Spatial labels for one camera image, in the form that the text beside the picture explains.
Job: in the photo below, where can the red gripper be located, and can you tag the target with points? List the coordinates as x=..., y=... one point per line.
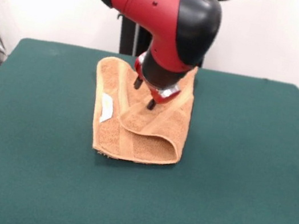
x=164, y=95

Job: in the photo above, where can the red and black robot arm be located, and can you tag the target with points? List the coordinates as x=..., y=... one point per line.
x=165, y=19

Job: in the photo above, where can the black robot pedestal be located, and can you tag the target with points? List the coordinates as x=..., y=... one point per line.
x=128, y=35

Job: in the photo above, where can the tan terry towel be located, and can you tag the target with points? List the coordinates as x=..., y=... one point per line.
x=140, y=133

